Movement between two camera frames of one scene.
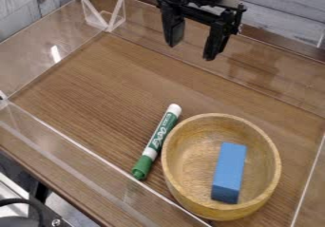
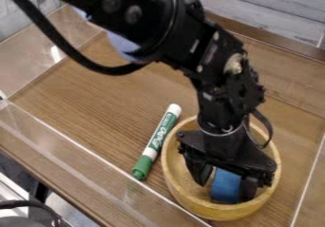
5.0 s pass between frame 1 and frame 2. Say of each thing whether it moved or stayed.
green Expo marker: stayed
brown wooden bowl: stayed
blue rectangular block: stayed
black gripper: moved
